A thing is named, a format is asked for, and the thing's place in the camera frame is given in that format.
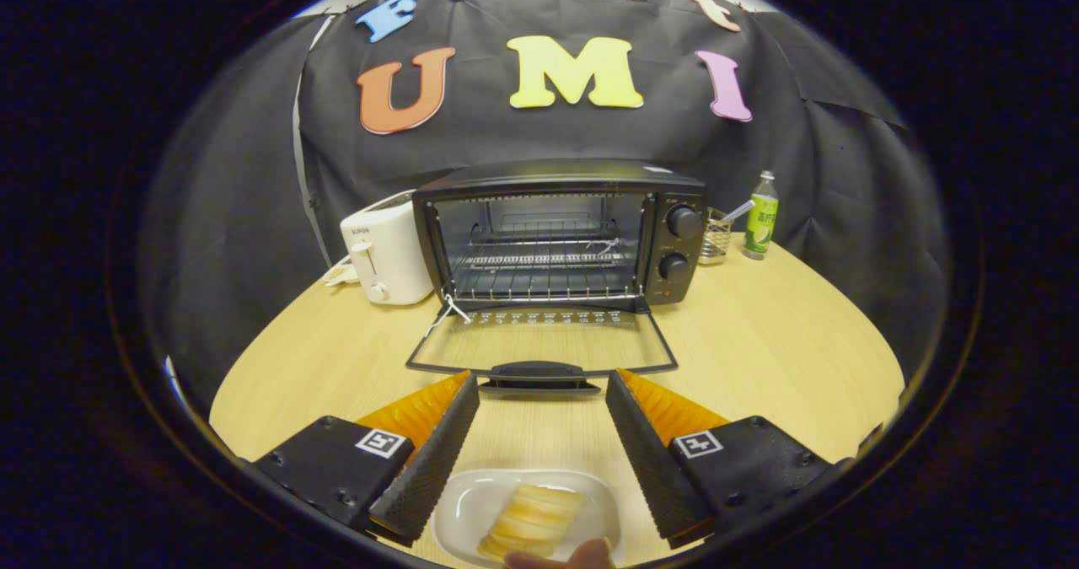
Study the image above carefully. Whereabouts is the oven wire rack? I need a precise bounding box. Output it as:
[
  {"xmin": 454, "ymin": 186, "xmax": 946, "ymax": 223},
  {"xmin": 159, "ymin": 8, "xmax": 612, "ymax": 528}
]
[{"xmin": 451, "ymin": 219, "xmax": 646, "ymax": 302}]

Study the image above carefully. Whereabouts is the white pop-up toaster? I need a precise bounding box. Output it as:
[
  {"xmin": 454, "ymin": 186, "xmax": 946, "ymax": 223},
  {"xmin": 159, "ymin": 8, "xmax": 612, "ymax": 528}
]
[{"xmin": 340, "ymin": 191, "xmax": 437, "ymax": 306}]

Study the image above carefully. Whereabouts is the white string loop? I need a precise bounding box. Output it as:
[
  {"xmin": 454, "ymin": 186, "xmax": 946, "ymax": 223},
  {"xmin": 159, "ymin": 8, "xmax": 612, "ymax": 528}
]
[{"xmin": 424, "ymin": 295, "xmax": 471, "ymax": 338}]

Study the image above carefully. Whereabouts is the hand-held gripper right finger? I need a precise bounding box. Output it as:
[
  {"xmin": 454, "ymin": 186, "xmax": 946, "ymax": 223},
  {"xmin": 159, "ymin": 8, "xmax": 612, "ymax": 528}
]
[{"xmin": 605, "ymin": 368, "xmax": 845, "ymax": 550}]

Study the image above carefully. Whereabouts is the wire mesh holder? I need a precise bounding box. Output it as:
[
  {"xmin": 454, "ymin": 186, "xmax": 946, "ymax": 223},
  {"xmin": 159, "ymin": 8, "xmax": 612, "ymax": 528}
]
[{"xmin": 699, "ymin": 207, "xmax": 733, "ymax": 266}]

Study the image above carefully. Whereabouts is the black backdrop cloth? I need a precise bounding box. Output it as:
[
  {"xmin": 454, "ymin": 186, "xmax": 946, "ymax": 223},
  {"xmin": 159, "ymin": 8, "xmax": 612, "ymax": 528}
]
[{"xmin": 139, "ymin": 0, "xmax": 953, "ymax": 410}]

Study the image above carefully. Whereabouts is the white oval plate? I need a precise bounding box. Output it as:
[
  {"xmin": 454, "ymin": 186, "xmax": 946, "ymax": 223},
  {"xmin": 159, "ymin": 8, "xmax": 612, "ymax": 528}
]
[{"xmin": 432, "ymin": 468, "xmax": 623, "ymax": 568}]

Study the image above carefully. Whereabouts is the black toaster oven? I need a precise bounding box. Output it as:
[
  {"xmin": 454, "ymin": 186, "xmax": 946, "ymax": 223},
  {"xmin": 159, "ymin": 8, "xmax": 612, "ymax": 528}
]
[{"xmin": 406, "ymin": 158, "xmax": 709, "ymax": 397}]

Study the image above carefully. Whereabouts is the green drink bottle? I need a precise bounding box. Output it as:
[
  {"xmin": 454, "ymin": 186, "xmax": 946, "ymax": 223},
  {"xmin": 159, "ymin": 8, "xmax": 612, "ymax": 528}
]
[{"xmin": 742, "ymin": 170, "xmax": 780, "ymax": 260}]

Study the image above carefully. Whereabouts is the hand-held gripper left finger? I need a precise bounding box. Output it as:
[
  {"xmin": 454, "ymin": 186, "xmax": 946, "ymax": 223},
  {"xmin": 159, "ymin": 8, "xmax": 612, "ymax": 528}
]
[{"xmin": 251, "ymin": 371, "xmax": 480, "ymax": 547}]

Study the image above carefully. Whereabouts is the golden bread roll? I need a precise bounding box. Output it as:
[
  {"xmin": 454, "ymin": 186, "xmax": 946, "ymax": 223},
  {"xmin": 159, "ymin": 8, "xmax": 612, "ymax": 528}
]
[{"xmin": 477, "ymin": 484, "xmax": 585, "ymax": 563}]

